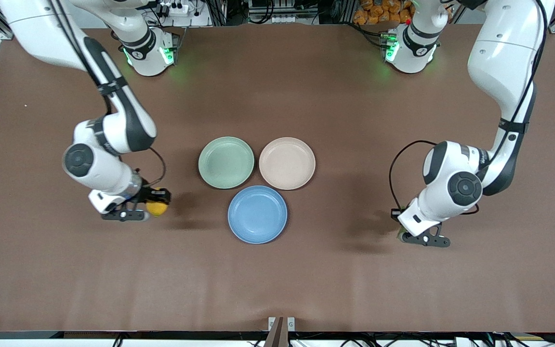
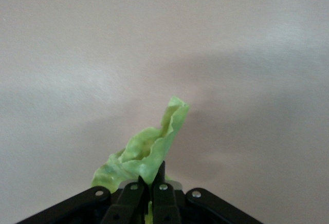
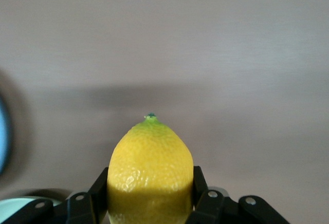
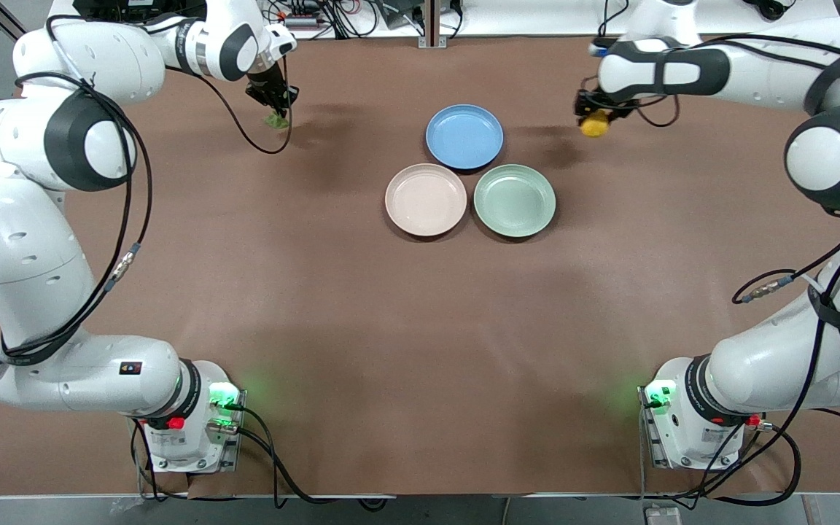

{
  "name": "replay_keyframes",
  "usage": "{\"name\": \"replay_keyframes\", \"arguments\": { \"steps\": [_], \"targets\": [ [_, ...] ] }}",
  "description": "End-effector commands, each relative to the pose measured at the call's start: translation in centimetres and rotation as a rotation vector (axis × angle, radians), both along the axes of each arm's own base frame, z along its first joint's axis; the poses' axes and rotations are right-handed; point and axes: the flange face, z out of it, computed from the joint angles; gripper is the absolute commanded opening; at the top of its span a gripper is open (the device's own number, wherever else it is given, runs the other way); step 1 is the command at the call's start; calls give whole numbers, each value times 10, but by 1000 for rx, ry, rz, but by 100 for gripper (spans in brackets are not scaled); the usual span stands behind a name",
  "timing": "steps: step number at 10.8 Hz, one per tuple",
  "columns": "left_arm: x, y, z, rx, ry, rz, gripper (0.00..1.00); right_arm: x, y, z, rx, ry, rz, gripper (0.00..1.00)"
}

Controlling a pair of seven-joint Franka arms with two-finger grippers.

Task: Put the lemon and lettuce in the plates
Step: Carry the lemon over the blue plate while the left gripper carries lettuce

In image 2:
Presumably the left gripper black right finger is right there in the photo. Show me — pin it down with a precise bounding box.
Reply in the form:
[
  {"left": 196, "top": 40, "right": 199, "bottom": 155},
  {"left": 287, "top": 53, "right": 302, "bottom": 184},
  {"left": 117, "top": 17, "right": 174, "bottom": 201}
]
[{"left": 151, "top": 161, "right": 263, "bottom": 224}]

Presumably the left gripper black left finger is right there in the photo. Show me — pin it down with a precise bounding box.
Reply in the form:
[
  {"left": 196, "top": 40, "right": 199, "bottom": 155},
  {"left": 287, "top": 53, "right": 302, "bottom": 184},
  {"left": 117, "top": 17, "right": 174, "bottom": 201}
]
[{"left": 12, "top": 175, "right": 146, "bottom": 224}]

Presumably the green lettuce leaf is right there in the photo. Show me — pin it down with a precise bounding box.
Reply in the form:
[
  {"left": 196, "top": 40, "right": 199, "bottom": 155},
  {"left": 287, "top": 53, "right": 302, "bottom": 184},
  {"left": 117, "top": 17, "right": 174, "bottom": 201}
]
[{"left": 91, "top": 95, "right": 191, "bottom": 224}]

